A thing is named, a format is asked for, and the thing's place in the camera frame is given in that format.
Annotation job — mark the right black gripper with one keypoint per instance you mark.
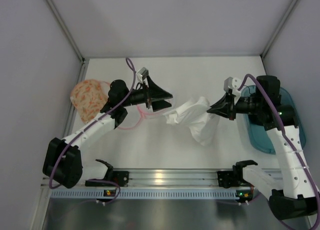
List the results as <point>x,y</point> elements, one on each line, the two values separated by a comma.
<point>231,106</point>

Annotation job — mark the slotted white cable duct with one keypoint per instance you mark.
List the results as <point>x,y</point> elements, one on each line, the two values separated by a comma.
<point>134,193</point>

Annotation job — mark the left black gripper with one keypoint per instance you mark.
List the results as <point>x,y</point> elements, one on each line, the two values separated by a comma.
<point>147,97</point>

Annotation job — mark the right aluminium frame post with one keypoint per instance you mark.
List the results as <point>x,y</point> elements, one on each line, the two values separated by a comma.
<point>289,10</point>

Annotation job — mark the orange patterned bra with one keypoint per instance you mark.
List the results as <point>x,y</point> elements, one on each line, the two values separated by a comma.
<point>88,97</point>

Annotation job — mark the aluminium frame post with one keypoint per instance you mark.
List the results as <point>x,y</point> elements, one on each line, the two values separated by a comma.
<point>62,25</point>
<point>289,10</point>

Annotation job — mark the white bra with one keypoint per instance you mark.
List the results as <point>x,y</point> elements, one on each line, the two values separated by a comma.
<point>193,115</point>

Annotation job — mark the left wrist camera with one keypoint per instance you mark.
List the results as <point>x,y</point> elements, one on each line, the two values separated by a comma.
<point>142,74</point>

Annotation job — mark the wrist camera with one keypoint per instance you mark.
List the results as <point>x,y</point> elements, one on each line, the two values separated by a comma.
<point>232,84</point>
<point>142,74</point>

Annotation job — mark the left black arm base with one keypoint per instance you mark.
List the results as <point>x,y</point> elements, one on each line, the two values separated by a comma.
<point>120,177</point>

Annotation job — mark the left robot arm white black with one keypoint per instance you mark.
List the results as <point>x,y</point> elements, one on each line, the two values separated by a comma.
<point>65,162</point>

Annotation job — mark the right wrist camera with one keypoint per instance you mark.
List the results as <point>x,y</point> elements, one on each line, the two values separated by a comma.
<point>232,84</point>

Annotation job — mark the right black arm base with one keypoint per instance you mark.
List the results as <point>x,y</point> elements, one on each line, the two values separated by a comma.
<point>227,179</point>

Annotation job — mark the white mesh laundry bag pink trim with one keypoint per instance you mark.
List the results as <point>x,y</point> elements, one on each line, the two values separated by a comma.
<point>136,115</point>

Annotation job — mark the left aluminium frame post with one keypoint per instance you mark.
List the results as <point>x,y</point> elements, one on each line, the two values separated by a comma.
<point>62,25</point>

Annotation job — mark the aluminium front rail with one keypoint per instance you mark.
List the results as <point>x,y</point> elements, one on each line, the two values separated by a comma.
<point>161,178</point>

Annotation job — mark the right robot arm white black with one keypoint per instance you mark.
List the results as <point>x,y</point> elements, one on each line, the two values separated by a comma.
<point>297,195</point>

